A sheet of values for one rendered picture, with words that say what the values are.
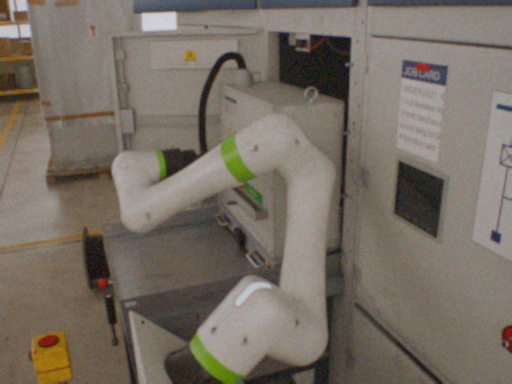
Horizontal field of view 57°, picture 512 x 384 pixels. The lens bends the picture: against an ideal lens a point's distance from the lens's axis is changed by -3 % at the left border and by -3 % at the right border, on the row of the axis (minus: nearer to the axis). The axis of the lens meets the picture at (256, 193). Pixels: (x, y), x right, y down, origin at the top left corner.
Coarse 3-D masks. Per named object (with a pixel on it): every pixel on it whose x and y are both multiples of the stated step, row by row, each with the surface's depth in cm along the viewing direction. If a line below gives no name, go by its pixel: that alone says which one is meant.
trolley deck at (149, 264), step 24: (144, 240) 180; (168, 240) 180; (192, 240) 180; (216, 240) 179; (120, 264) 163; (144, 264) 163; (168, 264) 163; (192, 264) 163; (216, 264) 162; (240, 264) 162; (120, 288) 149; (144, 288) 149; (168, 288) 148; (336, 288) 153; (120, 312) 144; (168, 312) 136; (192, 312) 136
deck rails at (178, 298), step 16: (192, 208) 190; (208, 208) 193; (112, 224) 180; (160, 224) 187; (176, 224) 190; (192, 224) 192; (208, 224) 192; (112, 240) 180; (336, 256) 153; (256, 272) 144; (272, 272) 146; (336, 272) 155; (176, 288) 136; (192, 288) 137; (208, 288) 139; (224, 288) 141; (144, 304) 133; (160, 304) 135; (176, 304) 137; (192, 304) 139; (128, 320) 133
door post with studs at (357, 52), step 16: (352, 48) 131; (352, 64) 132; (352, 80) 134; (352, 96) 135; (352, 112) 135; (352, 128) 137; (352, 144) 138; (352, 160) 139; (352, 176) 140; (352, 192) 142; (352, 208) 143; (352, 224) 144; (352, 240) 145
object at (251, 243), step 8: (224, 208) 188; (224, 216) 189; (232, 216) 180; (232, 224) 180; (240, 224) 173; (248, 232) 167; (248, 240) 165; (256, 240) 161; (248, 248) 167; (256, 248) 159; (256, 256) 160; (264, 256) 153; (264, 264) 154; (272, 264) 147; (280, 264) 147
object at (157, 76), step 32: (128, 32) 188; (160, 32) 187; (192, 32) 186; (224, 32) 185; (256, 32) 184; (128, 64) 195; (160, 64) 191; (192, 64) 190; (224, 64) 189; (256, 64) 191; (128, 96) 199; (160, 96) 198; (192, 96) 197; (128, 128) 202; (160, 128) 203; (192, 128) 202
